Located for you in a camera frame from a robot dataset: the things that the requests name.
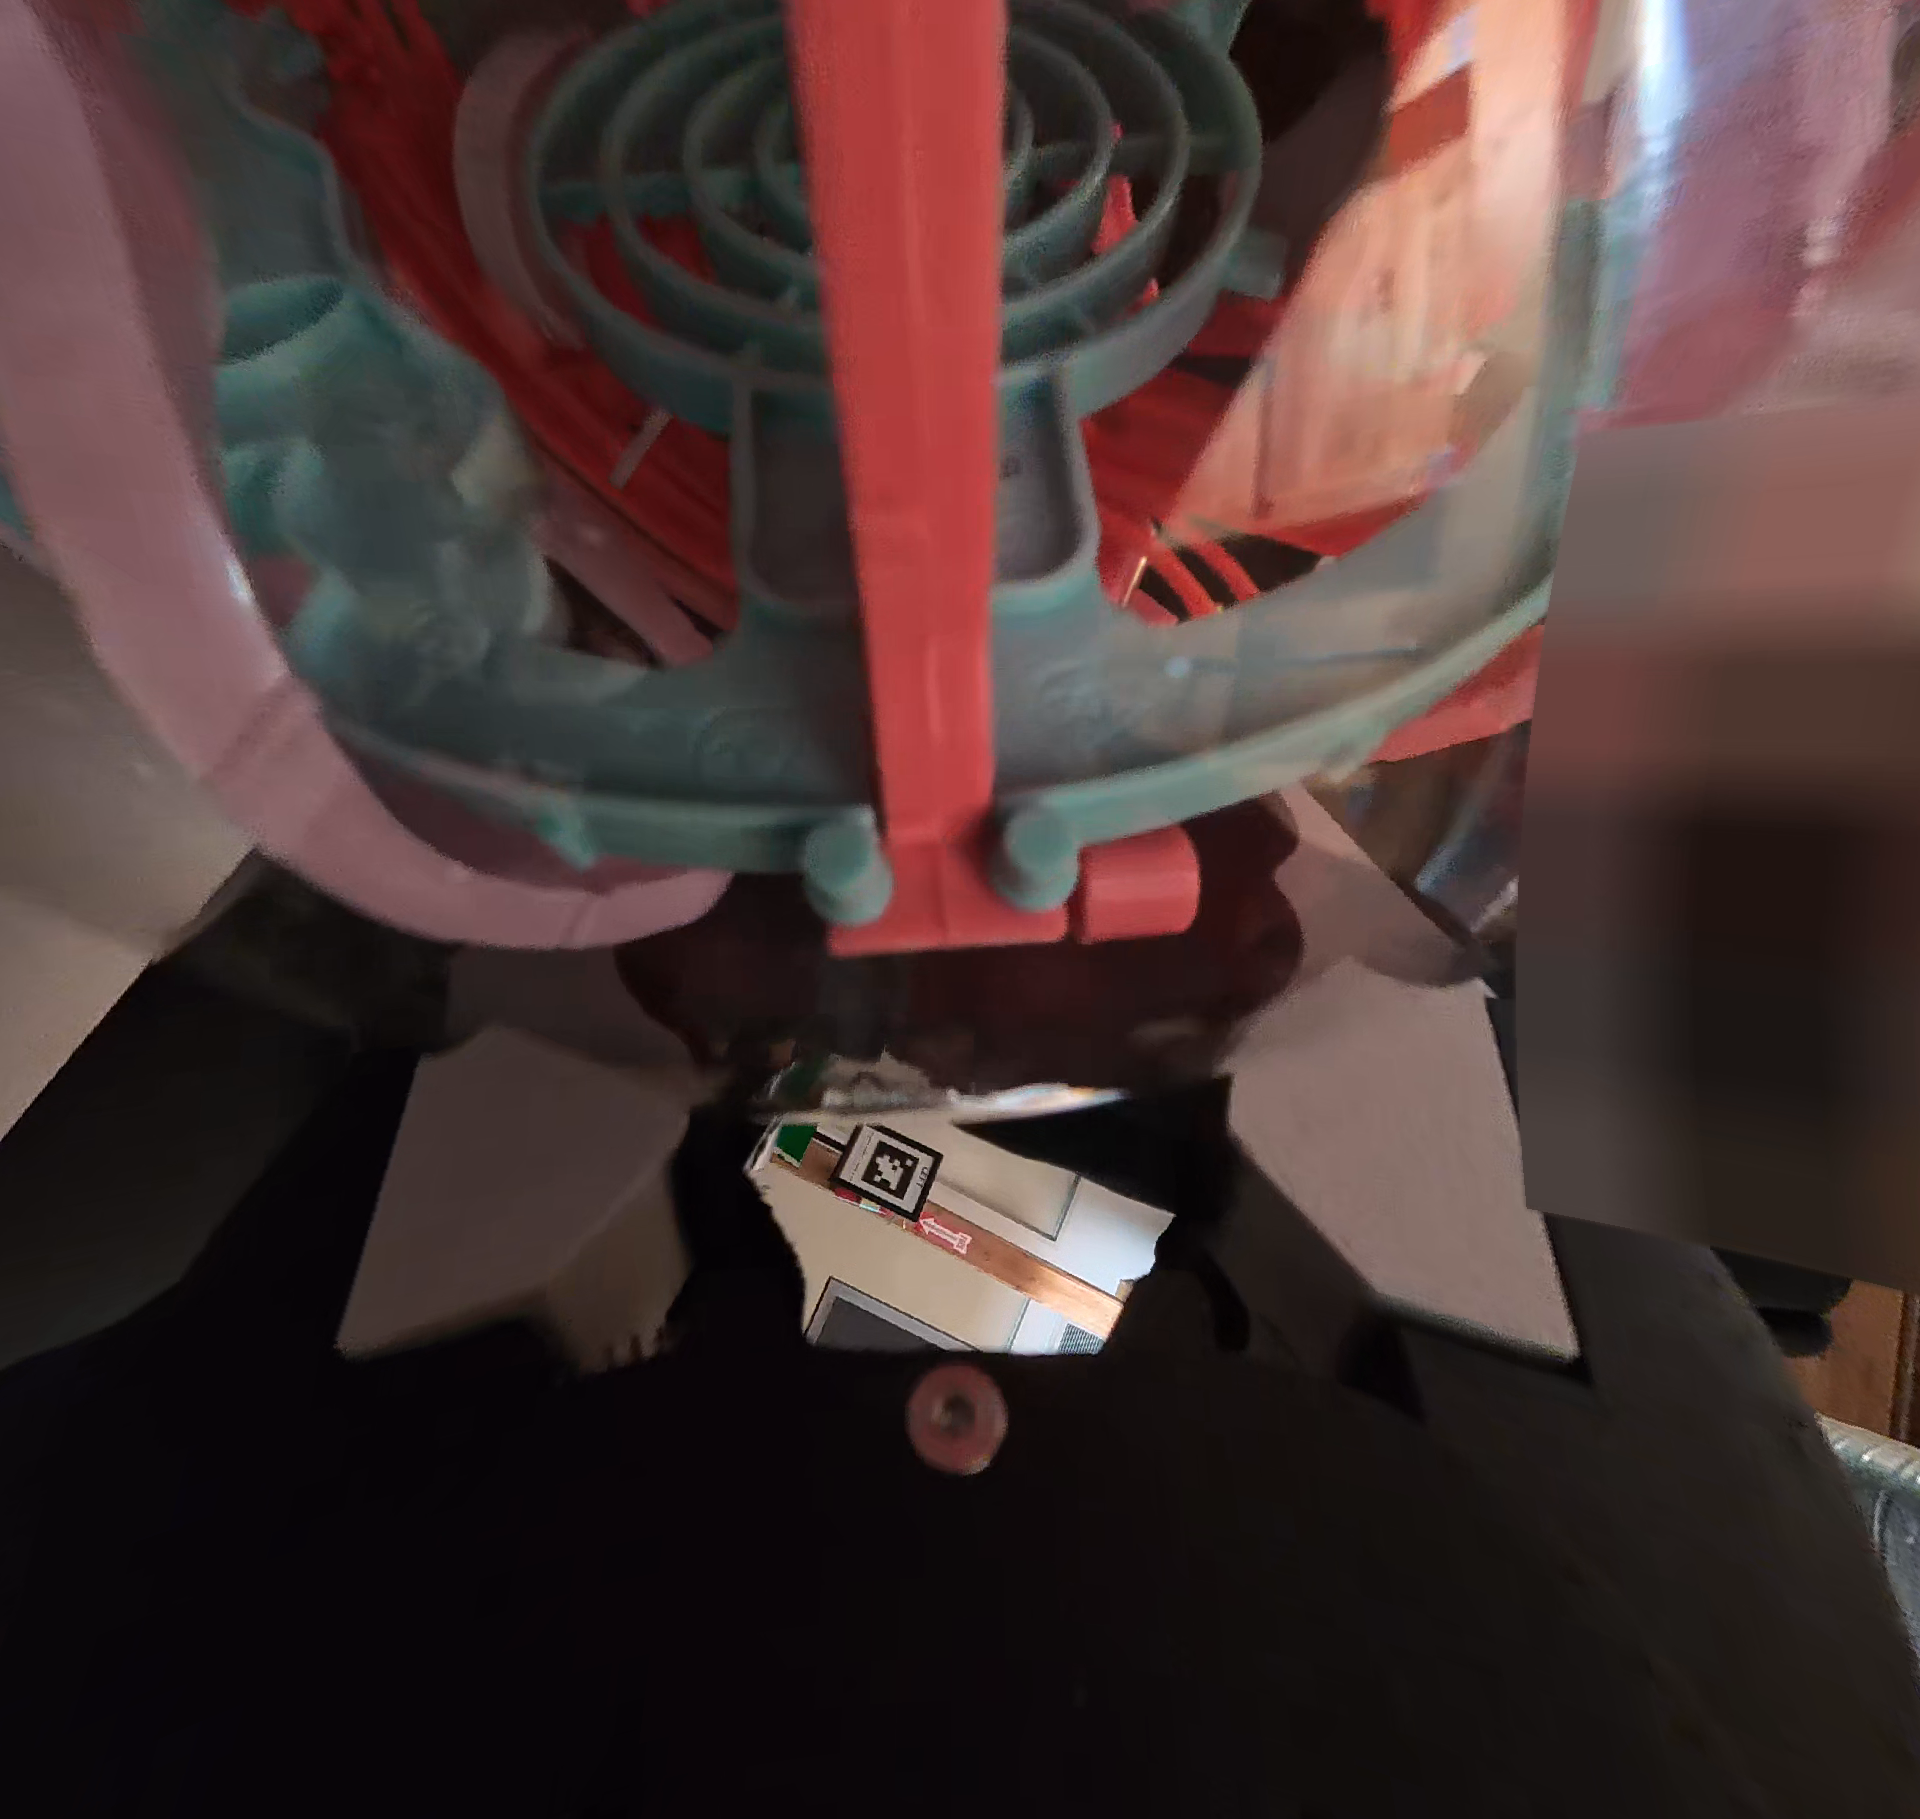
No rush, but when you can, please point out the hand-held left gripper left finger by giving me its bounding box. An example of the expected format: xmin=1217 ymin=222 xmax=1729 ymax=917
xmin=333 ymin=941 xmax=716 ymax=1357

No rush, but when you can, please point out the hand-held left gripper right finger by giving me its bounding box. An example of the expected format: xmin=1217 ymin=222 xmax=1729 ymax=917
xmin=1230 ymin=797 xmax=1580 ymax=1363

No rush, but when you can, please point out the clear maze ball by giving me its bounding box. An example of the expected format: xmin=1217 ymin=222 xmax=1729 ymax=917
xmin=0 ymin=0 xmax=1920 ymax=1100

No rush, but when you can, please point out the black framed marker tag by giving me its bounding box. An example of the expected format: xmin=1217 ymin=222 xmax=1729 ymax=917
xmin=829 ymin=1123 xmax=940 ymax=1229

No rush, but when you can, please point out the silver ventilation duct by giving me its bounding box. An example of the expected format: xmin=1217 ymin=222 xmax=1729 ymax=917
xmin=1811 ymin=1410 xmax=1920 ymax=1603

